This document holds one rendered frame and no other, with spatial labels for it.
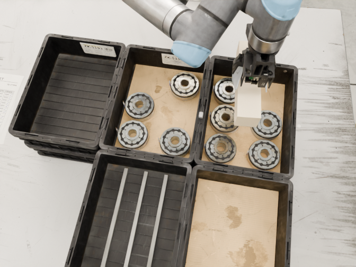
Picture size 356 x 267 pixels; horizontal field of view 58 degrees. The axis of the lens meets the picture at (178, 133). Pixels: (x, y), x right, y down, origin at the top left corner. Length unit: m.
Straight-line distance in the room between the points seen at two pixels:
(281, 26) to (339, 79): 0.87
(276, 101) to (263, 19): 0.60
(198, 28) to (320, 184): 0.82
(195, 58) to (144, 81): 0.57
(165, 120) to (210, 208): 0.34
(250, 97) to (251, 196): 0.35
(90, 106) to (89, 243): 0.47
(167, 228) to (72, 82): 0.64
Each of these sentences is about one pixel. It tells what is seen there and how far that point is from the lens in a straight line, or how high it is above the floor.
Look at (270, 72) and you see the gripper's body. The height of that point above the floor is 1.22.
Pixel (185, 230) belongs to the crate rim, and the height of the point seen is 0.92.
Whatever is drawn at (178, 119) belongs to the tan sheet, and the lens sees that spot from 1.14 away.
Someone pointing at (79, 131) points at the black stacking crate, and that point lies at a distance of 1.18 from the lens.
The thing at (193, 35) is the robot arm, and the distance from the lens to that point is 0.67.
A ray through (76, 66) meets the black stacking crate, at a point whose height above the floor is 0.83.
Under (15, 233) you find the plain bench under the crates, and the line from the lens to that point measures 1.31.
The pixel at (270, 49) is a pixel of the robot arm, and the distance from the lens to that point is 0.71.
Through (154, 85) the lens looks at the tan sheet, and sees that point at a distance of 1.21.
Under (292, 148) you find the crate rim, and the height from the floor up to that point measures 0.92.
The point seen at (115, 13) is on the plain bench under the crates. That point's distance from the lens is 1.61.
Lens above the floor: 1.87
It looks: 68 degrees down
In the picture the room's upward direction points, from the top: 3 degrees counter-clockwise
